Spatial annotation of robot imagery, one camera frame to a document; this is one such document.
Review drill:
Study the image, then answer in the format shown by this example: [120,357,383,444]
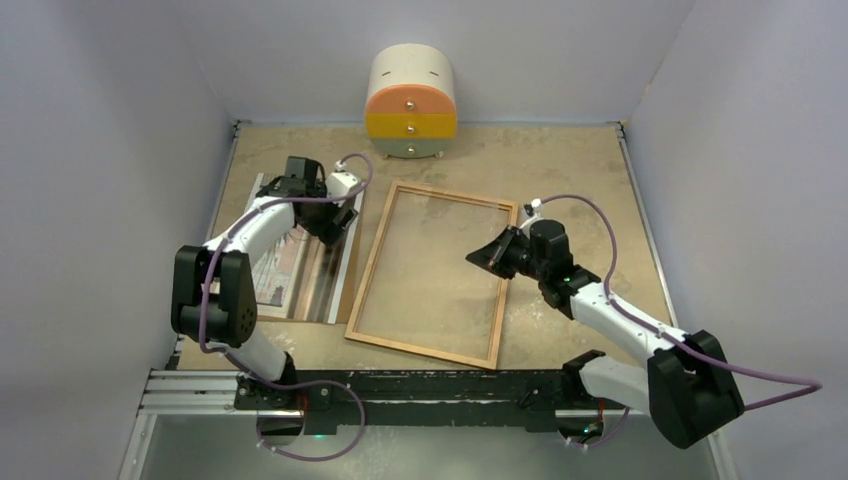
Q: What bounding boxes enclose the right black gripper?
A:
[466,226,548,281]

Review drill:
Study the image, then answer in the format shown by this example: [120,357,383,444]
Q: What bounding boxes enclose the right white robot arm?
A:
[465,219,746,449]

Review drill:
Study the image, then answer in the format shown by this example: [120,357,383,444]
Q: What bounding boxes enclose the round drawer cabinet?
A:
[363,43,458,159]

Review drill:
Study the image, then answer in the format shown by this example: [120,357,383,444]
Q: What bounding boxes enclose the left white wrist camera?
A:
[325,161,364,207]

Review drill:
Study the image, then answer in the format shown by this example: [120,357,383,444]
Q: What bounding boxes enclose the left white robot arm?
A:
[170,156,374,409]

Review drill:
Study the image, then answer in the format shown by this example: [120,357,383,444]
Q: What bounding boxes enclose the wooden picture frame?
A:
[343,180,520,372]

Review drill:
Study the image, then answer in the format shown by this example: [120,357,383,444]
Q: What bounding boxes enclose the plant photo print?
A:
[241,173,362,326]

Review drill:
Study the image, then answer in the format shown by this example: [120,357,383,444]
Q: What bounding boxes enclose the brown backing board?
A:
[254,192,366,327]

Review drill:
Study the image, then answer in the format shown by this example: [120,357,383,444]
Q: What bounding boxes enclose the aluminium rail frame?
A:
[115,119,740,480]

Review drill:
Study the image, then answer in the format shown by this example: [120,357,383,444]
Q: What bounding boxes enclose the purple cable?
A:
[526,193,824,452]
[197,152,376,464]

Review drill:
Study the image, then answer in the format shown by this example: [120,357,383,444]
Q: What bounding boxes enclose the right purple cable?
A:
[526,193,824,452]

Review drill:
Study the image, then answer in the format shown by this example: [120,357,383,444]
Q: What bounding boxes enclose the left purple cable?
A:
[197,152,376,464]

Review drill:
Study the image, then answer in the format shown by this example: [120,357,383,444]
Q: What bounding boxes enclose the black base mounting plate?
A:
[234,368,620,435]

